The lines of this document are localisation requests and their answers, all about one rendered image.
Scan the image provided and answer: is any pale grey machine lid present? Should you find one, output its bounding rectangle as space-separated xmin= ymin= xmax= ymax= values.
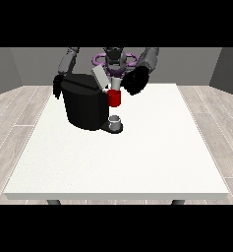
xmin=90 ymin=64 xmax=110 ymax=91

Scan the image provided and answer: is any red pod holder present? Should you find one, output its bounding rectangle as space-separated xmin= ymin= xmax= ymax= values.
xmin=106 ymin=89 xmax=122 ymax=108

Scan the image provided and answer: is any black coffee machine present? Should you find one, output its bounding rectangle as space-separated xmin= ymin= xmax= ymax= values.
xmin=60 ymin=73 xmax=124 ymax=134

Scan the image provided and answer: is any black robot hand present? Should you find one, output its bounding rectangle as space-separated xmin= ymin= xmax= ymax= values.
xmin=120 ymin=66 xmax=151 ymax=96
xmin=52 ymin=74 xmax=65 ymax=100

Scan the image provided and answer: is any small grey coffee pod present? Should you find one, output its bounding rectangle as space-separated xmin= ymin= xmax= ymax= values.
xmin=110 ymin=77 xmax=121 ymax=91

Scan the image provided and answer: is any small grey cup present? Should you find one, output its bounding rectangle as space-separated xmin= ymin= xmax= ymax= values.
xmin=108 ymin=114 xmax=123 ymax=131

